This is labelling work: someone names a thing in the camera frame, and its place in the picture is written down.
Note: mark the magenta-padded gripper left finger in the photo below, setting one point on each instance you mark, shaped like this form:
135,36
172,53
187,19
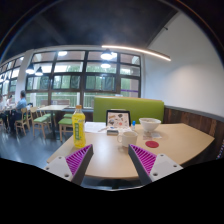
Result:
61,166

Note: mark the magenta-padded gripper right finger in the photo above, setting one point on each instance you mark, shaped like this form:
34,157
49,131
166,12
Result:
161,166

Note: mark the pendant ceiling lamps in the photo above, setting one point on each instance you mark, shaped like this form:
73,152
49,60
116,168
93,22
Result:
106,55

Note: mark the wooden dining table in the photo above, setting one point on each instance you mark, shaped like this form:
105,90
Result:
53,107

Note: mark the small blue-capped bottle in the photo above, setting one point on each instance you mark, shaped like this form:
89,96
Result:
133,126

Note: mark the white bowl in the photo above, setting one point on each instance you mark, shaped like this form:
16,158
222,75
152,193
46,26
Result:
150,125

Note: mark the green upholstered bench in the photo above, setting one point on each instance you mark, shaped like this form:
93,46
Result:
140,108

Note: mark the long curved linear light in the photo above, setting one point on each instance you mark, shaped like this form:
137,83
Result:
140,50

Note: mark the black framed picture stand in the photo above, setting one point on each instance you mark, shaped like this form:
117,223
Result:
118,119

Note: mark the wooden chairs with green seats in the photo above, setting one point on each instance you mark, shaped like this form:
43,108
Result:
41,119

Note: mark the white mug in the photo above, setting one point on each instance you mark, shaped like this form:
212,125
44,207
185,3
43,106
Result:
126,138

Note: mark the flat round red coaster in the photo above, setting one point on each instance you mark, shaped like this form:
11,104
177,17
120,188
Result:
152,144

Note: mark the white paper sheet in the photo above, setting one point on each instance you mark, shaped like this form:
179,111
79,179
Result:
94,127

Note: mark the yellow drink bottle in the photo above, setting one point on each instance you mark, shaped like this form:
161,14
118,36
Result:
79,131

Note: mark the person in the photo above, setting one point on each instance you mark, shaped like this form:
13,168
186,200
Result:
20,106
3,106

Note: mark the small dark box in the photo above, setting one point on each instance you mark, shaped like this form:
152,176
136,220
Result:
112,131

